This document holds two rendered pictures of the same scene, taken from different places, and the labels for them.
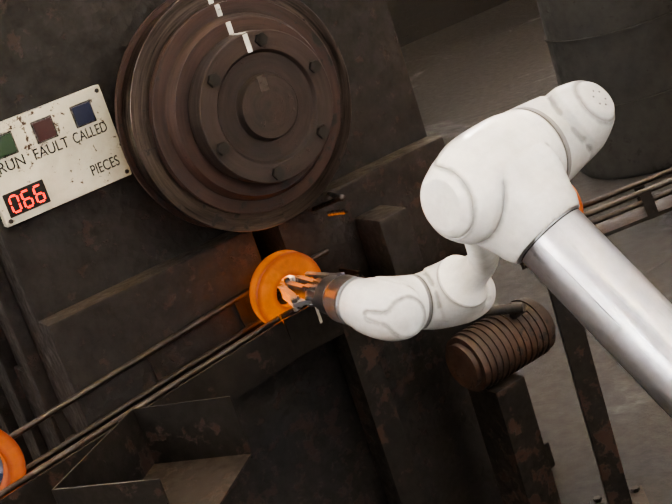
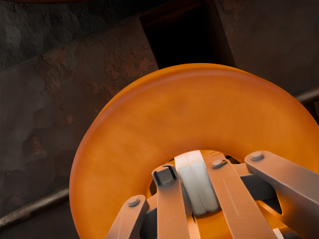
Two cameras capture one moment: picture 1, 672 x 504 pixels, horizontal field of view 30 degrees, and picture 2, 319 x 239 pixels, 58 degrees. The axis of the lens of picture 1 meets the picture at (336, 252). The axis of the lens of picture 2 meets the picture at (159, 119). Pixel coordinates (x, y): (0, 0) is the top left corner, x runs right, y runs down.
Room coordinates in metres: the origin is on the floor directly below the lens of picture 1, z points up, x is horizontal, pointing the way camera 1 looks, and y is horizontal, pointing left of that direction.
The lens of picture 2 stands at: (2.21, 0.03, 0.83)
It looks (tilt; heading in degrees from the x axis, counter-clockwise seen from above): 11 degrees down; 34
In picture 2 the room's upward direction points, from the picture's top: 22 degrees counter-clockwise
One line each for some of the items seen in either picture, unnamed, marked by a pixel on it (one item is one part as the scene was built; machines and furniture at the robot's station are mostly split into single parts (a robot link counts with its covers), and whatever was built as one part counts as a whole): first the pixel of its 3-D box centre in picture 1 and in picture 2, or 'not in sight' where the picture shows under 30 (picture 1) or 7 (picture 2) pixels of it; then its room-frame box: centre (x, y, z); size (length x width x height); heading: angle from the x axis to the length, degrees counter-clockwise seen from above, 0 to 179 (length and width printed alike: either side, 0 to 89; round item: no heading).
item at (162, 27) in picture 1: (238, 107); not in sight; (2.38, 0.09, 1.11); 0.47 x 0.06 x 0.47; 119
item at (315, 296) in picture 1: (327, 293); not in sight; (2.22, 0.04, 0.76); 0.09 x 0.08 x 0.07; 29
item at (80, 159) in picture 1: (52, 154); not in sight; (2.31, 0.44, 1.15); 0.26 x 0.02 x 0.18; 119
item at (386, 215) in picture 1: (395, 264); not in sight; (2.50, -0.11, 0.68); 0.11 x 0.08 x 0.24; 29
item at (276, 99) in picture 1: (263, 106); not in sight; (2.29, 0.04, 1.11); 0.28 x 0.06 x 0.28; 119
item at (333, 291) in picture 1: (349, 300); not in sight; (2.16, 0.00, 0.75); 0.09 x 0.06 x 0.09; 119
